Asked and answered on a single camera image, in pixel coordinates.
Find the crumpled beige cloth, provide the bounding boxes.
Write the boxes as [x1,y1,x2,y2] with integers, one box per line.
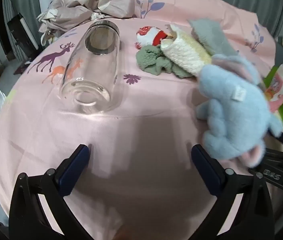
[36,0,142,34]

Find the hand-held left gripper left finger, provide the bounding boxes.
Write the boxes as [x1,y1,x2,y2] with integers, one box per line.
[8,144,99,240]

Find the white and yellow knitted sock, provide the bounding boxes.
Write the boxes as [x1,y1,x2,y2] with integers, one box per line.
[160,24,213,77]

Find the pink printed bed sheet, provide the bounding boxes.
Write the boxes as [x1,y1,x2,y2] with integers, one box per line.
[0,0,283,240]

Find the light blue plush toy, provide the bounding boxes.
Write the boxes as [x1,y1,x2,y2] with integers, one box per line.
[196,54,283,168]

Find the grey cloth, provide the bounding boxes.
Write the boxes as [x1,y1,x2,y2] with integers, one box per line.
[188,18,239,57]

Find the black box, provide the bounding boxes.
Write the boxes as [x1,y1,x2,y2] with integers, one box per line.
[6,12,39,52]

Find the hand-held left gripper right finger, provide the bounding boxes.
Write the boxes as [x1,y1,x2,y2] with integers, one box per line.
[191,144,274,240]

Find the glass jar with metal lid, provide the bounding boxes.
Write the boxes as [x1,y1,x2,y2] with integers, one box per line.
[59,19,120,113]

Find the green fuzzy cloth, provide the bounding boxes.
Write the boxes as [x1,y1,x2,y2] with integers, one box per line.
[136,44,194,78]

